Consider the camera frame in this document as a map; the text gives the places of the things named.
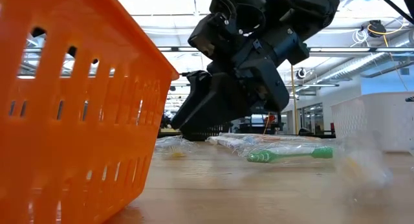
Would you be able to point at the black slotted plastic basket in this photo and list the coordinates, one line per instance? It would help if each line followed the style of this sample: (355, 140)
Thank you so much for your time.
(215, 133)

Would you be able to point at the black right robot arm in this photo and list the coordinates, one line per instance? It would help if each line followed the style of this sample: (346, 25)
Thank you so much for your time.
(307, 10)

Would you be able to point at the orange toothbrush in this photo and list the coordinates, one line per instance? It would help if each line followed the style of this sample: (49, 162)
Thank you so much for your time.
(176, 152)
(362, 172)
(291, 138)

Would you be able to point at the white perforated plastic basket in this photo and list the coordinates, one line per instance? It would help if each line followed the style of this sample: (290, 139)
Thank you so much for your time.
(372, 120)

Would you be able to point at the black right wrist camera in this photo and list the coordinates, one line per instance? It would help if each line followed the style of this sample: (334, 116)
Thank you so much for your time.
(207, 33)

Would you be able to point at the blue toothbrush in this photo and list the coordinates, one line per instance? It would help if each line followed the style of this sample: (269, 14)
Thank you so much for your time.
(226, 141)

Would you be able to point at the green toothbrush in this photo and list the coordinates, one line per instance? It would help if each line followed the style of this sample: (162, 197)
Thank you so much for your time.
(275, 156)

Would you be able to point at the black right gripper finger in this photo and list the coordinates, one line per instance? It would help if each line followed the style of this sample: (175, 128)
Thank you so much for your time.
(191, 94)
(213, 104)

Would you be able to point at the orange slotted plastic basket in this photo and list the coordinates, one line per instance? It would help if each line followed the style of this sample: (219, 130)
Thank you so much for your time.
(97, 136)

